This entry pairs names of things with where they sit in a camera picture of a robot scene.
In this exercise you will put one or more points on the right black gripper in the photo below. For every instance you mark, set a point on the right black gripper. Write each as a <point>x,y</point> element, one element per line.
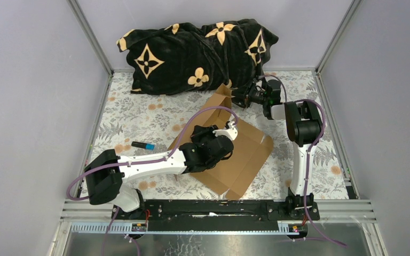
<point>243,98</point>

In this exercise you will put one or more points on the brown cardboard box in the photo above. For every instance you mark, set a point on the brown cardboard box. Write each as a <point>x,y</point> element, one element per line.
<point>251,151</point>

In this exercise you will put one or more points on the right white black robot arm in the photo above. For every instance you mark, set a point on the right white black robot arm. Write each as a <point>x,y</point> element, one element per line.
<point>305,126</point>

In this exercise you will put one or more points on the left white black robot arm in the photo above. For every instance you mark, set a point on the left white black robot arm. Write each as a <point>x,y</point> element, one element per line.
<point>108,182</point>

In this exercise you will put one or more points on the black blanket with tan flowers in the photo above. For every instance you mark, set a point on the black blanket with tan flowers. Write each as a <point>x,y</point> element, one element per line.
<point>183,57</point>

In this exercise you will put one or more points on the black blue marker pen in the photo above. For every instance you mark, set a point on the black blue marker pen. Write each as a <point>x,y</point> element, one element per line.
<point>142,145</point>

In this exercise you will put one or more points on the floral patterned table mat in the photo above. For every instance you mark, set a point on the floral patterned table mat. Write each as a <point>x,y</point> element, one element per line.
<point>159,119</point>

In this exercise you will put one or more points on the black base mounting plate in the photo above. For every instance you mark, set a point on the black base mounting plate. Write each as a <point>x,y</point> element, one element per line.
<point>217,215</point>

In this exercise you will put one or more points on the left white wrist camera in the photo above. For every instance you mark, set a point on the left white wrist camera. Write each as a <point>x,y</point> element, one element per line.
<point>230,131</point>

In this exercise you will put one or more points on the aluminium frame rail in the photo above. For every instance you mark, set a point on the aluminium frame rail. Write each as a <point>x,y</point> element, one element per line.
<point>330,211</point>

